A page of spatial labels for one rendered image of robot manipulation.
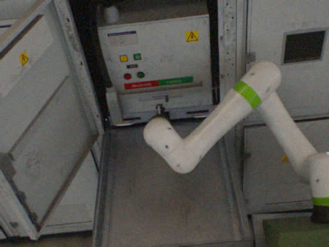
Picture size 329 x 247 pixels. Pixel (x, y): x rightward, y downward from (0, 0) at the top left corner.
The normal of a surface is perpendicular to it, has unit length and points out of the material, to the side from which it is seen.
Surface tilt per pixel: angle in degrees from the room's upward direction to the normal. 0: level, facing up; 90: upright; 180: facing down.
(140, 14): 0
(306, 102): 89
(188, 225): 0
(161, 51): 90
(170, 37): 90
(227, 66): 90
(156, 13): 0
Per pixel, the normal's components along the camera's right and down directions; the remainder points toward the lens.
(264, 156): 0.04, 0.71
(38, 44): 0.95, 0.14
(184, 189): -0.10, -0.70
